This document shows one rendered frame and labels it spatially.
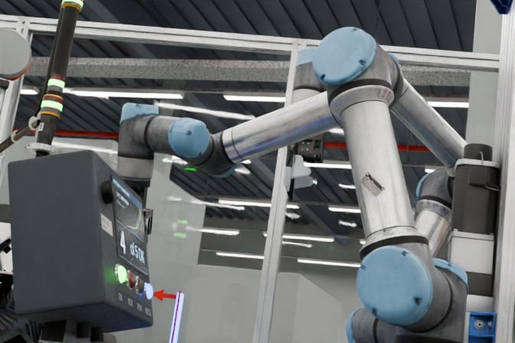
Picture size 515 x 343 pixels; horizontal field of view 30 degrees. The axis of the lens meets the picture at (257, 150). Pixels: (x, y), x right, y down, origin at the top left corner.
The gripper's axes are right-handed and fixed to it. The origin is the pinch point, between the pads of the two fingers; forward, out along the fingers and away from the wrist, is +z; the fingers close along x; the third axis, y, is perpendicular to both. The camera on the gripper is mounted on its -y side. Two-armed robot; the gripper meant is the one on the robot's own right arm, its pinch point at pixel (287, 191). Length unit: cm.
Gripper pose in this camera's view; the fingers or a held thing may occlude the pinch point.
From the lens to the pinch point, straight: 223.7
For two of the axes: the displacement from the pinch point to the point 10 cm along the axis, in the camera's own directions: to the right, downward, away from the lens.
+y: 9.8, 1.0, -1.5
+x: 1.2, 2.8, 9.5
